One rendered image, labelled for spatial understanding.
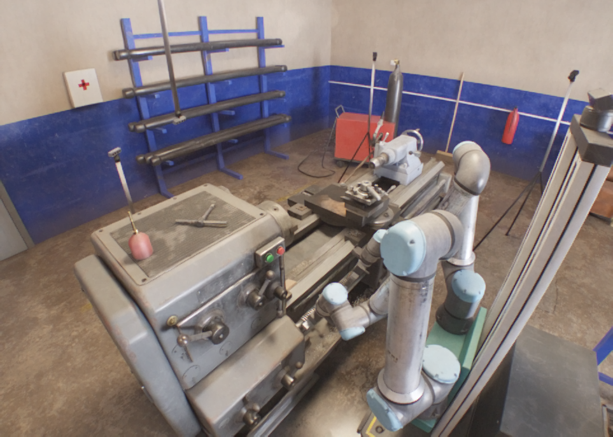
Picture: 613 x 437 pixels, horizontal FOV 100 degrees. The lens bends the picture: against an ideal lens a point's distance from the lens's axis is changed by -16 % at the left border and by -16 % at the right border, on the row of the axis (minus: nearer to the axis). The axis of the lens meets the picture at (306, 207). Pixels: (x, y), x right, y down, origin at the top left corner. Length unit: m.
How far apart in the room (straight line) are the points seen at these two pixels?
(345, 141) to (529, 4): 3.23
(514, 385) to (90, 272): 1.58
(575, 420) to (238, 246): 1.35
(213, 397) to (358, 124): 4.02
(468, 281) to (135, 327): 1.32
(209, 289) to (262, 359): 0.46
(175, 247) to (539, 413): 1.40
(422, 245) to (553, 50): 4.88
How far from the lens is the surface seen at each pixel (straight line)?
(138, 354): 1.03
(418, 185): 2.63
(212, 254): 1.02
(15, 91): 3.96
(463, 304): 1.54
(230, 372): 1.32
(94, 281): 1.14
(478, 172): 1.25
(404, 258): 0.71
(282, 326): 1.41
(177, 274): 0.98
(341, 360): 2.30
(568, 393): 1.56
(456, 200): 1.27
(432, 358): 1.20
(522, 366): 1.53
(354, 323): 1.20
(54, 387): 2.74
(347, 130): 4.68
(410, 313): 0.83
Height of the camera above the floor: 1.95
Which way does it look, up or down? 31 degrees down
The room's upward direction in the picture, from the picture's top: straight up
